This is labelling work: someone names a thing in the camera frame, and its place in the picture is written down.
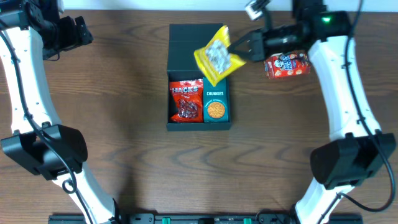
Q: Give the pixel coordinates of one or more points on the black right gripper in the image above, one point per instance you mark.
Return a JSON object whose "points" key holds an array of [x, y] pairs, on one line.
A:
{"points": [[257, 46]]}

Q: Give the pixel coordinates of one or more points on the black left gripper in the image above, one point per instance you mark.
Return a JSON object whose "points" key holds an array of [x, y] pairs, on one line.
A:
{"points": [[78, 34]]}

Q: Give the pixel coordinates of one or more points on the red Hello Panda box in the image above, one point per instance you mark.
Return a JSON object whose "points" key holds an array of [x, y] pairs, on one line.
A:
{"points": [[287, 65]]}

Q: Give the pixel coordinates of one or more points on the yellow Hacks candy bag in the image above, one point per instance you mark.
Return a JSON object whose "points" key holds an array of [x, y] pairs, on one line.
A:
{"points": [[214, 59]]}

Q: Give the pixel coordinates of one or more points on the teal coconut cookie box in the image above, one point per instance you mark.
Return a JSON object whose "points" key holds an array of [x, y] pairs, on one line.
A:
{"points": [[215, 102]]}

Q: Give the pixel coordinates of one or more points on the dark green box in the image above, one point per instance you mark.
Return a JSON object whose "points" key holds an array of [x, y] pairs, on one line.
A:
{"points": [[184, 39]]}

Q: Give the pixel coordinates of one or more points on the red Hacks candy bag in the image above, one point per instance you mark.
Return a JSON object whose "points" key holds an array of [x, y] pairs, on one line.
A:
{"points": [[188, 98]]}

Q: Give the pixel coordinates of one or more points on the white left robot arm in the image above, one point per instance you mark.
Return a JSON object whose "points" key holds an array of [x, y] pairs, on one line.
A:
{"points": [[33, 32]]}

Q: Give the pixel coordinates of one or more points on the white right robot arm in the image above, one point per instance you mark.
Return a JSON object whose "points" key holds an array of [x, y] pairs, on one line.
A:
{"points": [[324, 40]]}

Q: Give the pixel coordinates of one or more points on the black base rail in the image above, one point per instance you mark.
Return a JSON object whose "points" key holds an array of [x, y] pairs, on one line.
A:
{"points": [[149, 218]]}

